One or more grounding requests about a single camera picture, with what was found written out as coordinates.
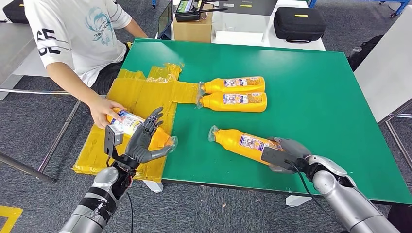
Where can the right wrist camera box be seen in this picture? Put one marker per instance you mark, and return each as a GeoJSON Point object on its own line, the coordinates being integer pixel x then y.
{"type": "Point", "coordinates": [276, 157]}

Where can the black tablet screen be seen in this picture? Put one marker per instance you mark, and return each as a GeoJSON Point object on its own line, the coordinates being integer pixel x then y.
{"type": "Point", "coordinates": [165, 19]}

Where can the person's right hand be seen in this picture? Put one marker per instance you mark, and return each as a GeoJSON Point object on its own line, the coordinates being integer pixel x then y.
{"type": "Point", "coordinates": [103, 112]}

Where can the cardboard box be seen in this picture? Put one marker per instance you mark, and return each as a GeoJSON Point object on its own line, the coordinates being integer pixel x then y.
{"type": "Point", "coordinates": [193, 32]}

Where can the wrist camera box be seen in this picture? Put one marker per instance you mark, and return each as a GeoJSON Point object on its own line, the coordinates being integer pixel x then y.
{"type": "Point", "coordinates": [111, 141]}
{"type": "Point", "coordinates": [276, 157]}

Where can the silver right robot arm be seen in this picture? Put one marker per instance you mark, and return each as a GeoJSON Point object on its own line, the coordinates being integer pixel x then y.
{"type": "Point", "coordinates": [347, 202]}

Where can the orange detergent bottle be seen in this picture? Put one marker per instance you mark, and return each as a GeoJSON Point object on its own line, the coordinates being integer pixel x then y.
{"type": "Point", "coordinates": [212, 103]}
{"type": "Point", "coordinates": [132, 119]}
{"type": "Point", "coordinates": [212, 86]}
{"type": "Point", "coordinates": [231, 143]}

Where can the white table foot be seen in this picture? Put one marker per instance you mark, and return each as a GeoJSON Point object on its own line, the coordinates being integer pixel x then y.
{"type": "Point", "coordinates": [154, 187]}
{"type": "Point", "coordinates": [297, 201]}

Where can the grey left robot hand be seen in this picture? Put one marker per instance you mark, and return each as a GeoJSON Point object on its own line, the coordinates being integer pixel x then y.
{"type": "Point", "coordinates": [138, 148]}

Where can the person's left forearm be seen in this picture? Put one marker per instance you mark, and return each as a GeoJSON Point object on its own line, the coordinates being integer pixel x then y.
{"type": "Point", "coordinates": [135, 29]}

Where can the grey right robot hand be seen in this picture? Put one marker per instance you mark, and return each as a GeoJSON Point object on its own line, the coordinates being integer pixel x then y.
{"type": "Point", "coordinates": [296, 148]}

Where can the person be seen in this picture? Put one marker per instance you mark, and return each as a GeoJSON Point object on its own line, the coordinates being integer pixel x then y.
{"type": "Point", "coordinates": [70, 25]}

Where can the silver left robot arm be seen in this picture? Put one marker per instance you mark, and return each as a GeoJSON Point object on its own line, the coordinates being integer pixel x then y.
{"type": "Point", "coordinates": [96, 199]}

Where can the person's right forearm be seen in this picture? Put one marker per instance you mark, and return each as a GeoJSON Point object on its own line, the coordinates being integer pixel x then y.
{"type": "Point", "coordinates": [70, 83]}

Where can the black bag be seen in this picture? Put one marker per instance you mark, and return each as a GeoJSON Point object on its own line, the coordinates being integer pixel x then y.
{"type": "Point", "coordinates": [367, 51]}

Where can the yellow tape mat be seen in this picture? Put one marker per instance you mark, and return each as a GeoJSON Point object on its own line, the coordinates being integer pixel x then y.
{"type": "Point", "coordinates": [128, 90]}

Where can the grey metal table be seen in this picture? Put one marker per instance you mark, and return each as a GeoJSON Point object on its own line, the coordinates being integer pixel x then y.
{"type": "Point", "coordinates": [386, 64]}
{"type": "Point", "coordinates": [13, 45]}

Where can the green table board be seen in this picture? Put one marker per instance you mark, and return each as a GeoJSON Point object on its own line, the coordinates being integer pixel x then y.
{"type": "Point", "coordinates": [305, 96]}

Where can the white flat box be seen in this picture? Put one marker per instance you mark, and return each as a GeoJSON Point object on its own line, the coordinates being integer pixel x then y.
{"type": "Point", "coordinates": [238, 38]}

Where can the blue metal frame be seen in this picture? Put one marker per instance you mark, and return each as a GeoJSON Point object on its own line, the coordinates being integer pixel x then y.
{"type": "Point", "coordinates": [399, 4]}

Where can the black remote controller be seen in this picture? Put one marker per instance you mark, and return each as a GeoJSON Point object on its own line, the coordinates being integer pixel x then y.
{"type": "Point", "coordinates": [185, 13]}

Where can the black carrying case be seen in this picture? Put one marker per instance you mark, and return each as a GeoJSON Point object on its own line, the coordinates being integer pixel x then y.
{"type": "Point", "coordinates": [14, 13]}
{"type": "Point", "coordinates": [298, 25]}

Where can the white table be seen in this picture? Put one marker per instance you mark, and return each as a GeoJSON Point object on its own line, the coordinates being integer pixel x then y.
{"type": "Point", "coordinates": [267, 35]}

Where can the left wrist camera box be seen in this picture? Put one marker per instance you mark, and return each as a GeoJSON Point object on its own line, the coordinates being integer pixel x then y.
{"type": "Point", "coordinates": [111, 141]}

